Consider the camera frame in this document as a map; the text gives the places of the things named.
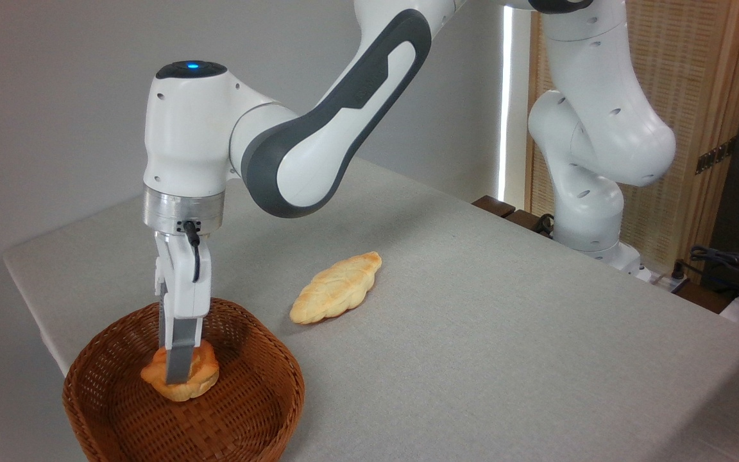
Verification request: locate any black metal screen hinge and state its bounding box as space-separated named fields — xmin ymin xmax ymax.
xmin=695 ymin=137 xmax=737 ymax=175

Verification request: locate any round golden bread roll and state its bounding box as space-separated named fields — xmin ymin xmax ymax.
xmin=140 ymin=340 xmax=221 ymax=402

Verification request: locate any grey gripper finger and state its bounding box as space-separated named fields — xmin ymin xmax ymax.
xmin=164 ymin=314 xmax=205 ymax=386
xmin=158 ymin=295 xmax=176 ymax=351

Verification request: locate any wooden folding screen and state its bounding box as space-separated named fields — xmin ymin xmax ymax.
xmin=527 ymin=0 xmax=739 ymax=277

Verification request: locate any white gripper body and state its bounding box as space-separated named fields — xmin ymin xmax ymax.
xmin=153 ymin=231 xmax=212 ymax=320

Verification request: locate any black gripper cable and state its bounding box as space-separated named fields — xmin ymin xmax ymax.
xmin=177 ymin=220 xmax=202 ymax=283

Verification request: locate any brown wicker basket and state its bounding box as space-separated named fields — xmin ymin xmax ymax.
xmin=62 ymin=296 xmax=306 ymax=462

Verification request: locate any dark brown wooden base board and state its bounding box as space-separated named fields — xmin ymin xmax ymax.
xmin=472 ymin=195 xmax=737 ymax=315

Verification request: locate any bundle of dark cables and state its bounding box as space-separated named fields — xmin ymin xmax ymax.
xmin=671 ymin=246 xmax=739 ymax=302

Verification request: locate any long leaf-shaped bread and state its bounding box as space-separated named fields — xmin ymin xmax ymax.
xmin=289 ymin=252 xmax=383 ymax=325

